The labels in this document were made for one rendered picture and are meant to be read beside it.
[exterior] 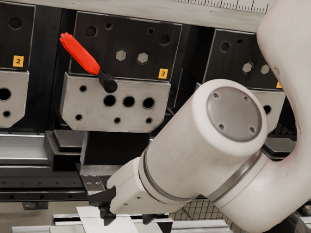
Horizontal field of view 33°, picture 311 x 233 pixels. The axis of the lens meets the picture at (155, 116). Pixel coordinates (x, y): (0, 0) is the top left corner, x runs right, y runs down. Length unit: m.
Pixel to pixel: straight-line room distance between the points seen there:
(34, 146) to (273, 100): 0.52
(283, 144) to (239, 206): 0.74
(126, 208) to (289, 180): 0.24
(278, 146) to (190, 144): 0.76
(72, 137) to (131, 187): 0.44
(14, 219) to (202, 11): 2.05
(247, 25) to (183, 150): 0.31
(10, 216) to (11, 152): 1.62
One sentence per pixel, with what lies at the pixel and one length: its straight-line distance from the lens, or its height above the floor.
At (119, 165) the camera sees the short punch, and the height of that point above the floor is 1.10.
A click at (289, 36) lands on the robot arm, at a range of 0.45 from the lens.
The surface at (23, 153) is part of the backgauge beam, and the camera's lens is 1.08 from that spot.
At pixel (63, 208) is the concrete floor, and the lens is 2.78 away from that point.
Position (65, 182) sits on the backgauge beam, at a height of 0.93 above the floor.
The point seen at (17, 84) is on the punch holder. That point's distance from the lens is 0.69.
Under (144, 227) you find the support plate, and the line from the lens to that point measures 0.87.
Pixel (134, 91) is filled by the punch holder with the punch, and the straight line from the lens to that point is 0.73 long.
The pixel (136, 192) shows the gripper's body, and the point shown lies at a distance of 0.63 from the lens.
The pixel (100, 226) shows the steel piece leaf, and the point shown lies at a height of 1.00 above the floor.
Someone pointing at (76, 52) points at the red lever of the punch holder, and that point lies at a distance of 0.65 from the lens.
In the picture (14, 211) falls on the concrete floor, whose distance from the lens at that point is 2.72.
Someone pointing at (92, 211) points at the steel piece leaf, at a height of 1.00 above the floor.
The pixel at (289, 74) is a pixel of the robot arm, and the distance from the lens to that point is 0.46.
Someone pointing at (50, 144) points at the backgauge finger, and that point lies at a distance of 1.04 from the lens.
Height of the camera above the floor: 1.46
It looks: 20 degrees down
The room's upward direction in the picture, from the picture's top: 12 degrees clockwise
